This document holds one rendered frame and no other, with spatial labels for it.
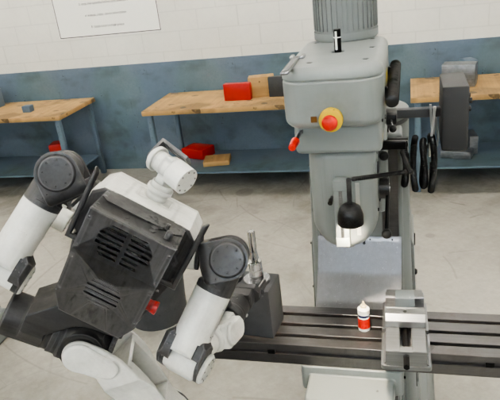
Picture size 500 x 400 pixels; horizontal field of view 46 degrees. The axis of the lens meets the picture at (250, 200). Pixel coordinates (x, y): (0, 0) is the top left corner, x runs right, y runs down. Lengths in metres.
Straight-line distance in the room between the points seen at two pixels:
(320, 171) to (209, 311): 0.57
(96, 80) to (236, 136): 1.69
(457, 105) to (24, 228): 1.30
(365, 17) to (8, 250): 1.19
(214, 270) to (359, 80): 0.58
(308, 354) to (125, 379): 0.71
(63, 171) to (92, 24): 5.44
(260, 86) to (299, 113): 4.15
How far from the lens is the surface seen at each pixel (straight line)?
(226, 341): 1.63
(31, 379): 3.84
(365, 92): 1.50
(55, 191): 1.35
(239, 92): 5.64
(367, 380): 2.03
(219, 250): 1.32
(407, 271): 2.39
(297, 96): 1.52
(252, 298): 1.83
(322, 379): 2.04
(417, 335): 1.92
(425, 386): 3.01
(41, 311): 1.49
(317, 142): 1.64
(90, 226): 1.24
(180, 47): 6.36
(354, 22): 1.84
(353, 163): 1.69
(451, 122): 1.95
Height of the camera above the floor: 2.17
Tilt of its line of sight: 23 degrees down
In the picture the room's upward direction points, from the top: 7 degrees counter-clockwise
